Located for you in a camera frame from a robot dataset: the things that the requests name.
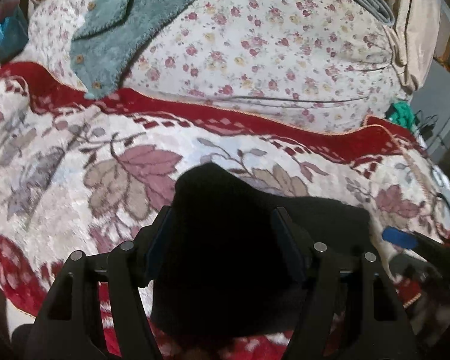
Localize black pants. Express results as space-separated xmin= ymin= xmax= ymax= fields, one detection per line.
xmin=148 ymin=163 xmax=371 ymax=348

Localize green cloth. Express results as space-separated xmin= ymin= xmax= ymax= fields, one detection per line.
xmin=385 ymin=101 xmax=416 ymax=132

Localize red white floral blanket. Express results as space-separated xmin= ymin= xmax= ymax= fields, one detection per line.
xmin=0 ymin=61 xmax=450 ymax=360

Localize beige curtain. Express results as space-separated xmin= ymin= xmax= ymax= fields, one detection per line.
xmin=385 ymin=0 xmax=441 ymax=94

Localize floral rose bed sheet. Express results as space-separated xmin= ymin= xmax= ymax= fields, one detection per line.
xmin=25 ymin=0 xmax=414 ymax=134

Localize blue plastic bag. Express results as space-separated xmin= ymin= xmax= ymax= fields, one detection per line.
xmin=0 ymin=6 xmax=28 ymax=63

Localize teal fleece garment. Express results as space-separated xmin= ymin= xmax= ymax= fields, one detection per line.
xmin=70 ymin=0 xmax=196 ymax=100

